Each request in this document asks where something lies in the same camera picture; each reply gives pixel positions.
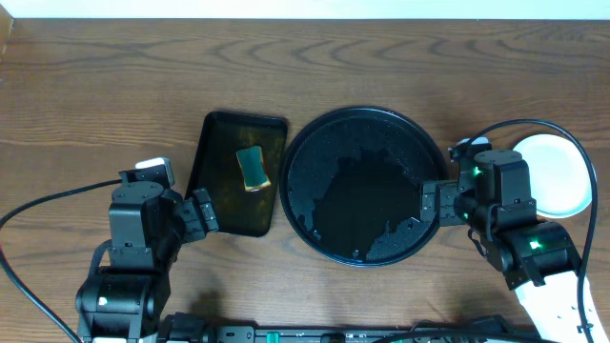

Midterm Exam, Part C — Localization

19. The green and yellow sponge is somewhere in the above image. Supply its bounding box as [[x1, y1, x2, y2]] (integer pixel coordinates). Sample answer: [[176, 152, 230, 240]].
[[236, 146, 271, 192]]

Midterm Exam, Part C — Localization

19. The light blue plate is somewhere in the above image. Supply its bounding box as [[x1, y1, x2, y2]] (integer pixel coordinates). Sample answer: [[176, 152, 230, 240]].
[[514, 134, 592, 219]]

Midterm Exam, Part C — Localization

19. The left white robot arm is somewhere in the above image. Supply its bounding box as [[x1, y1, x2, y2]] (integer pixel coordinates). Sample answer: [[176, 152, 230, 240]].
[[76, 181, 219, 342]]

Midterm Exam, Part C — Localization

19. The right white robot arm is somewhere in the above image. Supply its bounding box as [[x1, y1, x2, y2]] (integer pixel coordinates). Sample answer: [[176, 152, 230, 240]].
[[420, 144, 608, 342]]

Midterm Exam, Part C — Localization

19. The black rectangular tray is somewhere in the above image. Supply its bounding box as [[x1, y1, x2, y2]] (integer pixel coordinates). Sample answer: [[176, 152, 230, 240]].
[[185, 111, 288, 237]]

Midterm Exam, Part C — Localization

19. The round black tray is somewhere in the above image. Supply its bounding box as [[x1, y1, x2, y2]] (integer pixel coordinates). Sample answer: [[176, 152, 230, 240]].
[[279, 106, 449, 267]]

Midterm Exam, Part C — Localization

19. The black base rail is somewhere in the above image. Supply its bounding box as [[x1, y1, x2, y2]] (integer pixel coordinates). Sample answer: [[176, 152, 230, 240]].
[[148, 313, 542, 343]]

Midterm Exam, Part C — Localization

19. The right black camera cable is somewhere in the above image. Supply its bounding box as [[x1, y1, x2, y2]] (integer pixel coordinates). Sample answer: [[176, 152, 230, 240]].
[[464, 118, 600, 343]]

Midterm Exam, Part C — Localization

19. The black camera cable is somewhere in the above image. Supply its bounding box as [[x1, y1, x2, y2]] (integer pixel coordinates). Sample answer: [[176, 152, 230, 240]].
[[464, 118, 600, 343], [0, 178, 123, 343]]

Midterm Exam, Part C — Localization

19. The left black camera cable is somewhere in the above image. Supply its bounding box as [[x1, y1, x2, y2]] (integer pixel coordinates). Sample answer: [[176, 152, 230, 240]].
[[0, 178, 123, 343]]

